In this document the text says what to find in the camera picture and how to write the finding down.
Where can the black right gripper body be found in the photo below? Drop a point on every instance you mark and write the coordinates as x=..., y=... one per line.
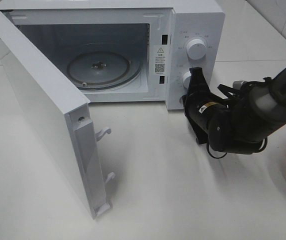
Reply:
x=206, y=112

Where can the round microwave door button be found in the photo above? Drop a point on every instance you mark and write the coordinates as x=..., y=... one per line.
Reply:
x=182, y=99

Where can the white microwave door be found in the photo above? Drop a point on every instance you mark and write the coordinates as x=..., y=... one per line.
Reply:
x=59, y=113

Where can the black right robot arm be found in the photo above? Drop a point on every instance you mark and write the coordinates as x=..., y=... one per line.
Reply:
x=241, y=122

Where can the lower white microwave knob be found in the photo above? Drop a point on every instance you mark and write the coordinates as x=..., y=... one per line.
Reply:
x=185, y=78

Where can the white microwave knob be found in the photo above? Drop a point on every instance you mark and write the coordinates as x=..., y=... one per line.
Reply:
x=185, y=78
x=196, y=48

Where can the upper white microwave knob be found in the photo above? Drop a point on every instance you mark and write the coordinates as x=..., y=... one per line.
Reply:
x=196, y=48

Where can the white microwave oven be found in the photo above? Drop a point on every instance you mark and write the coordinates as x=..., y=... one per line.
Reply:
x=153, y=31

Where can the glass microwave turntable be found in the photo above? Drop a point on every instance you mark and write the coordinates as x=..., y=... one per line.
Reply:
x=100, y=70

